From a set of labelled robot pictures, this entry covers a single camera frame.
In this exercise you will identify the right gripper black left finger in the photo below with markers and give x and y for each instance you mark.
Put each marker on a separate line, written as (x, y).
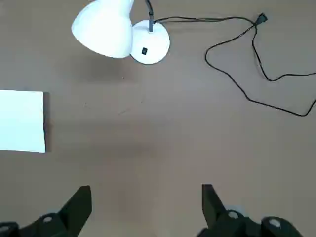
(74, 212)

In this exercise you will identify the white desk lamp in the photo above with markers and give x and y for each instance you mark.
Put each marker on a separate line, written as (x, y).
(103, 27)

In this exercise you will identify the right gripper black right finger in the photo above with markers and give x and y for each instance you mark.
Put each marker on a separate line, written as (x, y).
(214, 214)

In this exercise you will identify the white A4 paper sheet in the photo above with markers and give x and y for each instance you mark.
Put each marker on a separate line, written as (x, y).
(22, 121)

